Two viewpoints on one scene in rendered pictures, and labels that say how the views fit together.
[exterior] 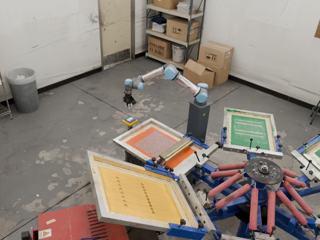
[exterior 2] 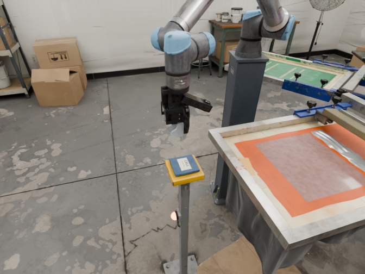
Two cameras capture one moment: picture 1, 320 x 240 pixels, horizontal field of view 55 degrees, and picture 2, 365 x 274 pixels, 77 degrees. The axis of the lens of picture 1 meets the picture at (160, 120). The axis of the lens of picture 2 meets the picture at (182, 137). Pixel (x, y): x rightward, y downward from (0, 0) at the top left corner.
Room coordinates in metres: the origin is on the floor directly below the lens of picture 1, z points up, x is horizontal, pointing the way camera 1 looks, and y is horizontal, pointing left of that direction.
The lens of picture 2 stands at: (2.57, 0.92, 1.59)
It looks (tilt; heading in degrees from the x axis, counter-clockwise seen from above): 36 degrees down; 303
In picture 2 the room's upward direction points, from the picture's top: straight up
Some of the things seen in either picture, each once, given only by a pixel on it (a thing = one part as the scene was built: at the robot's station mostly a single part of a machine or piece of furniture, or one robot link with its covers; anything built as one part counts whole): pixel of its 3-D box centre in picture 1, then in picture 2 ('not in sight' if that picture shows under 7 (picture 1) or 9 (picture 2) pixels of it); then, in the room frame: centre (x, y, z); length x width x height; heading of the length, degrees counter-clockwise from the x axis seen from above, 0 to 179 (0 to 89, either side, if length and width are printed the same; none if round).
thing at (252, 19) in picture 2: (202, 89); (254, 23); (3.00, -0.44, 1.37); 0.13 x 0.12 x 0.14; 174
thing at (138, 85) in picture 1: (137, 85); (193, 45); (2.96, 0.26, 1.40); 0.11 x 0.11 x 0.08; 84
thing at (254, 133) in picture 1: (251, 131); (310, 63); (2.71, -0.98, 1.05); 1.08 x 0.61 x 0.23; 170
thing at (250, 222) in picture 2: not in sight; (250, 208); (2.67, 0.21, 0.74); 0.45 x 0.03 x 0.43; 140
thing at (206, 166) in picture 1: (206, 168); not in sight; (2.13, -0.45, 1.02); 0.17 x 0.06 x 0.05; 50
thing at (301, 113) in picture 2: (195, 143); (319, 114); (2.55, -0.38, 0.98); 0.30 x 0.05 x 0.07; 50
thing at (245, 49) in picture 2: (200, 98); (249, 45); (3.01, -0.44, 1.25); 0.15 x 0.15 x 0.10
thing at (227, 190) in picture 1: (193, 171); not in sight; (2.21, -0.35, 0.89); 1.24 x 0.06 x 0.06; 50
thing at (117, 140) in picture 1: (160, 145); (322, 155); (2.49, -0.02, 0.97); 0.79 x 0.58 x 0.04; 50
